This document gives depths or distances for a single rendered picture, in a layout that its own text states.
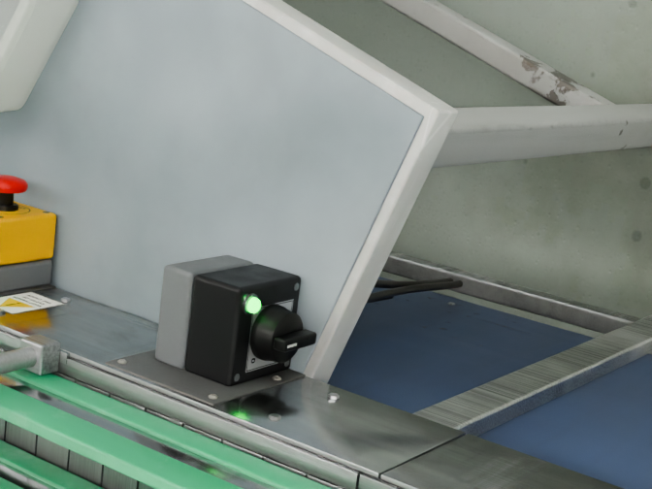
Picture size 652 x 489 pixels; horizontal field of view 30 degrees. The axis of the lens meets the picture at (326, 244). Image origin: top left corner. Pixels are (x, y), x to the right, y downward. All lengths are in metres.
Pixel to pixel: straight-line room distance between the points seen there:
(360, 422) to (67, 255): 0.38
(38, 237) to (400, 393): 0.36
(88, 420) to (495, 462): 0.30
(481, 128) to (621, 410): 0.28
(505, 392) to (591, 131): 0.38
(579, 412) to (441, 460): 0.24
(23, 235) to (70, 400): 0.24
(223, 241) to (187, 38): 0.17
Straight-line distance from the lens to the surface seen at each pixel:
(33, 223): 1.14
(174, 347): 0.97
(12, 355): 0.97
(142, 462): 0.84
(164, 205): 1.07
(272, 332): 0.93
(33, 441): 1.04
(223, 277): 0.94
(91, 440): 0.87
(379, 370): 1.10
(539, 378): 1.09
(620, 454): 1.00
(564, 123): 1.24
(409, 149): 0.92
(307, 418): 0.90
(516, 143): 1.17
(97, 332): 1.05
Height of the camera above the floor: 1.54
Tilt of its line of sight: 54 degrees down
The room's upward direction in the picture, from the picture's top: 100 degrees counter-clockwise
